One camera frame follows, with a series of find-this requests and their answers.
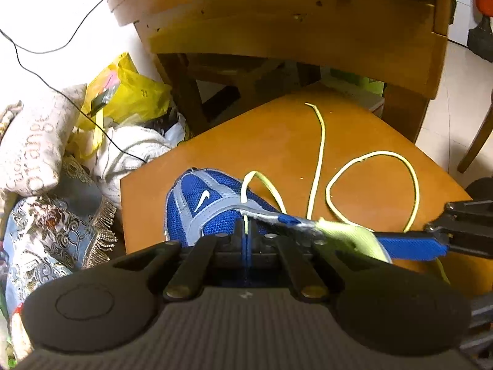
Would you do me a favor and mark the green cardboard box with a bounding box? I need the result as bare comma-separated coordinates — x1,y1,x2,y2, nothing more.
321,67,386,114

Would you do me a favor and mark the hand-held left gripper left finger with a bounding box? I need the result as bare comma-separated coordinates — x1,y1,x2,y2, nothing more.
112,226,247,303

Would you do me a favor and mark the white lace cloth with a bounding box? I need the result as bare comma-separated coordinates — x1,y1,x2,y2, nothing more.
94,125,185,201

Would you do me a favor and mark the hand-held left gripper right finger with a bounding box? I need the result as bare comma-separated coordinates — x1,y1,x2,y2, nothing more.
247,221,386,303

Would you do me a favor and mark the blue patterned sofa cover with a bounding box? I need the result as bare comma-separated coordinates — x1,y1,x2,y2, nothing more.
0,156,118,355

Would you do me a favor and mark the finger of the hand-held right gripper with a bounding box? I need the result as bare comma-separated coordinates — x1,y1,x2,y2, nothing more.
443,199,493,223
424,218,493,259

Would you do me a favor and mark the neon yellow shoelace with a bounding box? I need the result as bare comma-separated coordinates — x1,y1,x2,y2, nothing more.
241,102,451,284

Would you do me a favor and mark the wooden chair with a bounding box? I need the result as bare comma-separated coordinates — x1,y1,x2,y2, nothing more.
456,88,493,174

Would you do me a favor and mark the round wooden table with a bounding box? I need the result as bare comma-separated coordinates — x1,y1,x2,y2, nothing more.
107,0,453,143

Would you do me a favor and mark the thin black cable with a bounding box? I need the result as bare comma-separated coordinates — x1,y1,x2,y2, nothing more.
11,42,148,162

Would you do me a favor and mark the black power bank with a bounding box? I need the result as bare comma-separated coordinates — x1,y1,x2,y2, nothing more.
90,93,110,112

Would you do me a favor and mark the grey printed pillow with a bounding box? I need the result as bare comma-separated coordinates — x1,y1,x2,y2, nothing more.
0,84,88,197

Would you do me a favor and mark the blue sneaker shoe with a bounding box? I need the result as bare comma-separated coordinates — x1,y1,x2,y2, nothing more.
164,167,449,274

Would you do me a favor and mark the yellow plastic bag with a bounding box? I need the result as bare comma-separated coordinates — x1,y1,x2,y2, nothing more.
75,52,172,155

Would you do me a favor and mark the wooden stool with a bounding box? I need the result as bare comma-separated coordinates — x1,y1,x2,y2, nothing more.
120,83,484,297

